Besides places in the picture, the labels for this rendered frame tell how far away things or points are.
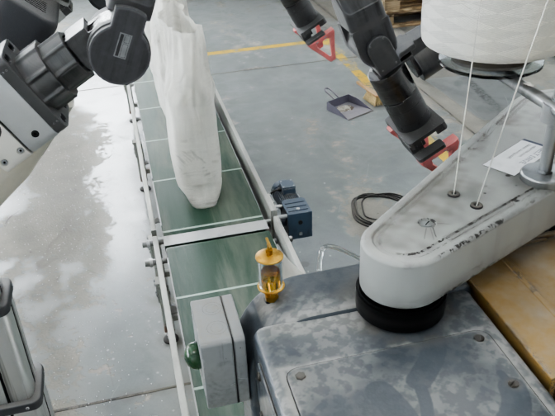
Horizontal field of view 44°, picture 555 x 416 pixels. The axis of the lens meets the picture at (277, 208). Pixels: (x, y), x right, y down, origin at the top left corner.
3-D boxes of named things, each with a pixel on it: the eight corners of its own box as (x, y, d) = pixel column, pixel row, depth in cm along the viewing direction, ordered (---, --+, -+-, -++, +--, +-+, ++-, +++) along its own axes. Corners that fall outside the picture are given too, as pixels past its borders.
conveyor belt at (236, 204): (130, 70, 446) (129, 57, 442) (190, 63, 453) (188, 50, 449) (167, 257, 261) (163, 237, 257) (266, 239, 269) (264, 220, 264)
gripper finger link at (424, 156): (455, 153, 111) (433, 110, 106) (476, 172, 105) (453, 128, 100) (419, 176, 112) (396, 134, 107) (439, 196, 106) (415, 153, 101)
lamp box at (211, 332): (197, 361, 77) (189, 300, 72) (237, 354, 78) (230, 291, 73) (208, 411, 71) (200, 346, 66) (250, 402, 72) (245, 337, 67)
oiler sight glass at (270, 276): (256, 280, 72) (254, 252, 70) (279, 275, 72) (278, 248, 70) (262, 294, 70) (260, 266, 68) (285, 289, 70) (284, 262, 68)
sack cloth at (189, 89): (170, 162, 310) (148, 2, 273) (216, 156, 314) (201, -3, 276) (179, 214, 271) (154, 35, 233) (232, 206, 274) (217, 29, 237)
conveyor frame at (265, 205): (124, 73, 446) (120, 52, 439) (196, 64, 455) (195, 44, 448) (157, 268, 257) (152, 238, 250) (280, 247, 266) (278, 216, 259)
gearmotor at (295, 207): (261, 205, 294) (258, 175, 287) (294, 200, 297) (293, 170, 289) (277, 243, 269) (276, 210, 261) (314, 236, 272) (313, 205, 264)
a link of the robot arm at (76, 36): (55, 37, 90) (54, 49, 86) (116, -8, 89) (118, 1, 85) (101, 89, 95) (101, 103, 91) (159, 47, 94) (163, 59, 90)
